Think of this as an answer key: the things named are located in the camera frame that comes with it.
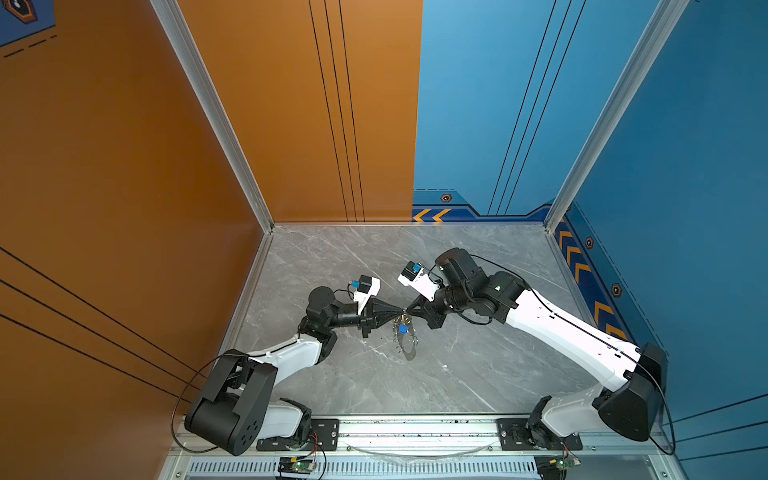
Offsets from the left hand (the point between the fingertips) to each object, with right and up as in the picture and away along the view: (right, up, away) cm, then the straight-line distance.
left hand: (401, 314), depth 73 cm
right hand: (+2, +1, -1) cm, 2 cm away
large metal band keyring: (-1, -10, +12) cm, 16 cm away
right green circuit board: (+37, -36, -2) cm, 51 cm away
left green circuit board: (-26, -36, -2) cm, 44 cm away
